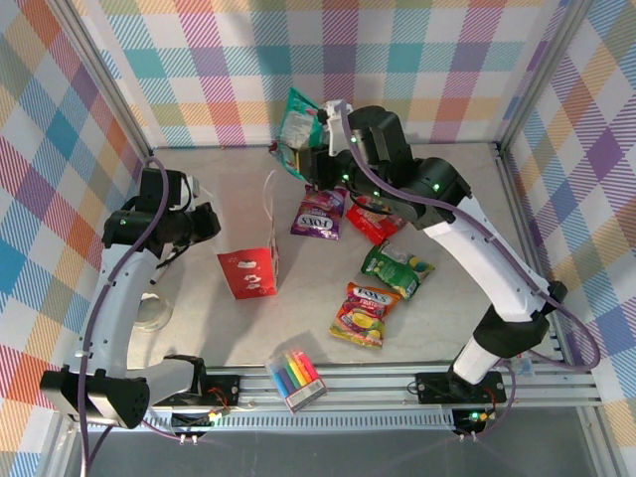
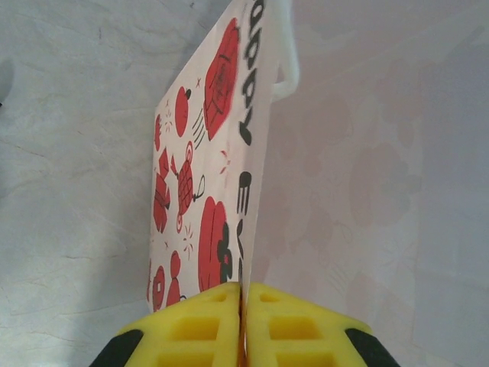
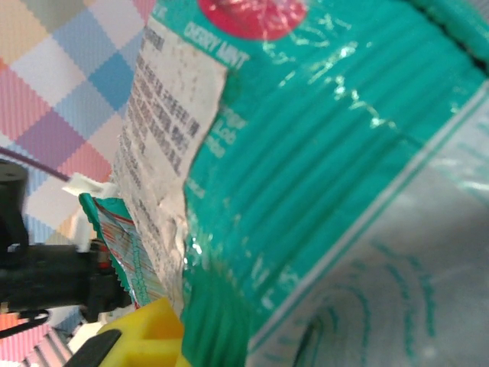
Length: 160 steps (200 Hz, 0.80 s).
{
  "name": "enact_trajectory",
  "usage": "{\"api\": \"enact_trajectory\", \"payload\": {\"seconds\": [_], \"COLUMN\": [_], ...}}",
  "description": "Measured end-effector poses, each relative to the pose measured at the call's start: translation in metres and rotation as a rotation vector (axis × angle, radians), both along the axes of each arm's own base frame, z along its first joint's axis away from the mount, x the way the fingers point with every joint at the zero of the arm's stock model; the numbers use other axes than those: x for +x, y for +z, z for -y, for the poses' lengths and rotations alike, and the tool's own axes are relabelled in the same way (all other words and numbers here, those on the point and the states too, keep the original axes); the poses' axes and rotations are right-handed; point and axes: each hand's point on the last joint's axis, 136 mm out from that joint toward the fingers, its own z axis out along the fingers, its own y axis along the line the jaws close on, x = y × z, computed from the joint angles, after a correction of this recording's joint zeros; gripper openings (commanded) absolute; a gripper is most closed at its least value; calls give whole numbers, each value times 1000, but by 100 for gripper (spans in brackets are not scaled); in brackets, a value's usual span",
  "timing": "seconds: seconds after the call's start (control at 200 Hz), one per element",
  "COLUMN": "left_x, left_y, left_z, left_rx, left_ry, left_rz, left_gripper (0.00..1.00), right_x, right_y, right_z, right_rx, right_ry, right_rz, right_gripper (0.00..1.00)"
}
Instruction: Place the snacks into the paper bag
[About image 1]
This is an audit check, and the purple Fox's candy bag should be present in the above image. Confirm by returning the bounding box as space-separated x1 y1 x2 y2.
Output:
290 184 349 242

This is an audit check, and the teal candy snack bag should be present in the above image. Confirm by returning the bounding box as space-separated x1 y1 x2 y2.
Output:
270 86 324 181

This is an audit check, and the red paper bag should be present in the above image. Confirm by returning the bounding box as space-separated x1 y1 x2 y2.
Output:
217 170 280 303

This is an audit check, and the red snack bag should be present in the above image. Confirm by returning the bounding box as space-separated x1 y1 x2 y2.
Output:
345 195 407 245

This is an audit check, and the green snack bag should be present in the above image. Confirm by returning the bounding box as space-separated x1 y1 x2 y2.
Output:
361 239 436 301

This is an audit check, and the orange Fox's fruits candy bag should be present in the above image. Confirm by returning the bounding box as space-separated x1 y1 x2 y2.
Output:
328 281 401 351

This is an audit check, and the clear tape roll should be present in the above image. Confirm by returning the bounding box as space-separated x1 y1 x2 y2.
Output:
132 292 175 333

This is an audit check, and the pack of coloured markers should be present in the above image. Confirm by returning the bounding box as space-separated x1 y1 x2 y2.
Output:
264 345 329 415

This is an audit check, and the left circuit board with LED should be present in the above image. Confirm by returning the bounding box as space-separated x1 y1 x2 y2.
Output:
170 406 233 434

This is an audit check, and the circuit board with led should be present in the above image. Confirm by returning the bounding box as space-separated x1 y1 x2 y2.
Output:
170 406 233 434
454 407 498 431

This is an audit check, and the right circuit board with LED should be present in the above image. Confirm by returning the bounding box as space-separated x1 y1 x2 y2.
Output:
454 407 498 431

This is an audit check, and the aluminium side rail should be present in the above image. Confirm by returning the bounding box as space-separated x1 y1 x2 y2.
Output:
494 141 577 367

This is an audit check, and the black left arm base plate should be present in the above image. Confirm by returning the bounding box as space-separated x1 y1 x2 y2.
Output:
163 373 241 406

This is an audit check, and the aluminium frame post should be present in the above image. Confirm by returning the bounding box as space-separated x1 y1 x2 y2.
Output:
496 0 597 153
48 0 153 158

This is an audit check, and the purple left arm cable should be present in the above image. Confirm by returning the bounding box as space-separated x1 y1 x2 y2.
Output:
74 156 210 477

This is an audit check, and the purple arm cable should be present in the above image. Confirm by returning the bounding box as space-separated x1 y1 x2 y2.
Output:
74 156 210 477
325 98 602 441

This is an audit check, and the aluminium front rail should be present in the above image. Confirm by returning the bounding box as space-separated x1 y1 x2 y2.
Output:
54 363 605 413

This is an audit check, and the grey slotted cable duct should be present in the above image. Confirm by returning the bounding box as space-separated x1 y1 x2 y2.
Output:
79 409 458 434

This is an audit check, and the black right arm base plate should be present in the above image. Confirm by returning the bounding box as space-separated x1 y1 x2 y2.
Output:
415 371 507 404

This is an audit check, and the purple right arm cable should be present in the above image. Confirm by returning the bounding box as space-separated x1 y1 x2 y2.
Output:
325 98 602 441

